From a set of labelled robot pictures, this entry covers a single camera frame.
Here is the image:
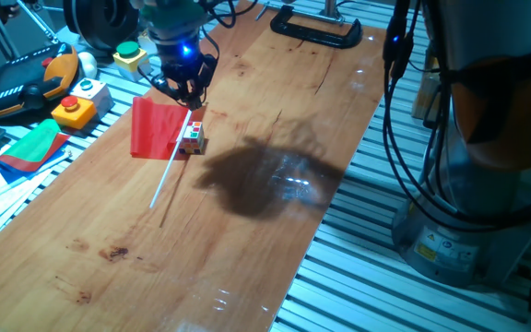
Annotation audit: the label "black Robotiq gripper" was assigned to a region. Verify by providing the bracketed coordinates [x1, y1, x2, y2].
[150, 30, 218, 111]

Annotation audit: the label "red flag with white stick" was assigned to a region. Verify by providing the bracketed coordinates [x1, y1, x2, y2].
[130, 96, 208, 209]

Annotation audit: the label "small Rubik's cube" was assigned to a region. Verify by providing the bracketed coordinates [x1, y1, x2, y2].
[177, 120, 206, 156]

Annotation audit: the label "white yellow cardboard box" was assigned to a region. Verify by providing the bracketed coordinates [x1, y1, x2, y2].
[136, 30, 160, 56]

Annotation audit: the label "yellow box with green button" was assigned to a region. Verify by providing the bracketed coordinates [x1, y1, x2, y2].
[112, 41, 152, 83]

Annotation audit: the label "white box with green button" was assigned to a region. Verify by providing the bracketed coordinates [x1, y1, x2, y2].
[69, 77, 115, 119]

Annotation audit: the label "yellow box with red button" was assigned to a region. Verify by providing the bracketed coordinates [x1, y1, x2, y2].
[51, 95, 98, 131]

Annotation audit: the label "black round reel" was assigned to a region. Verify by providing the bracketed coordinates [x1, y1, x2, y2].
[62, 0, 140, 52]

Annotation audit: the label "black C-clamp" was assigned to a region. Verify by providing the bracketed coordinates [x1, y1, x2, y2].
[269, 4, 364, 50]

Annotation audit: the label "black orange teach pendant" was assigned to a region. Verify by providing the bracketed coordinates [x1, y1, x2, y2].
[0, 42, 80, 122]

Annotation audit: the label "folded green red blue flags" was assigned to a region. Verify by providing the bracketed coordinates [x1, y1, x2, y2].
[0, 118, 72, 184]

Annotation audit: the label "orange wooden board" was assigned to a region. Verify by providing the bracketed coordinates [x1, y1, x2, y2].
[0, 0, 389, 332]

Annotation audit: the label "tan wooden block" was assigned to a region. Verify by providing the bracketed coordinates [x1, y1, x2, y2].
[411, 41, 437, 121]

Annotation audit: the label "silver metal post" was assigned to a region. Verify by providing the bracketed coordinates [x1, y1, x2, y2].
[288, 0, 346, 25]

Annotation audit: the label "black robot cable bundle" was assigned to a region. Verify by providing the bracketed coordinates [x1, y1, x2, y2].
[195, 0, 531, 234]

